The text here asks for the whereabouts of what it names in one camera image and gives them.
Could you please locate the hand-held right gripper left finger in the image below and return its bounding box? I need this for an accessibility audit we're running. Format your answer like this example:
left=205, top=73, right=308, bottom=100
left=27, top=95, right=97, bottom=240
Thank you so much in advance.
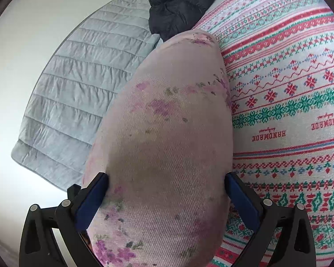
left=19, top=172, right=110, bottom=267

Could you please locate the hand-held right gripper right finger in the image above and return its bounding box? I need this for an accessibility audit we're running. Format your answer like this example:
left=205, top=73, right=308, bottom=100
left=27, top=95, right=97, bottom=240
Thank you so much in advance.
left=224, top=172, right=317, bottom=267

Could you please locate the pink floral padded garment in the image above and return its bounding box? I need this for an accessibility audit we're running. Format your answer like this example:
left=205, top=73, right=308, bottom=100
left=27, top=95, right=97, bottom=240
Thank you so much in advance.
left=82, top=30, right=235, bottom=267

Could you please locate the grey quilted mat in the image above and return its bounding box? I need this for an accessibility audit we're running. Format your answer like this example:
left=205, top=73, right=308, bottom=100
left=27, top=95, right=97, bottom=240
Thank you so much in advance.
left=11, top=0, right=162, bottom=192

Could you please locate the red green patterned knit blanket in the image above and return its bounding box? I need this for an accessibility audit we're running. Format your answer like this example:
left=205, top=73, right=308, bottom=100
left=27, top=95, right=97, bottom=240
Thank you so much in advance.
left=192, top=0, right=334, bottom=267

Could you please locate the black puffer jacket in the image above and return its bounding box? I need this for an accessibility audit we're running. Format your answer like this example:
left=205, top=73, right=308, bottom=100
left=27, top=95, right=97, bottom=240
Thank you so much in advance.
left=148, top=0, right=220, bottom=43

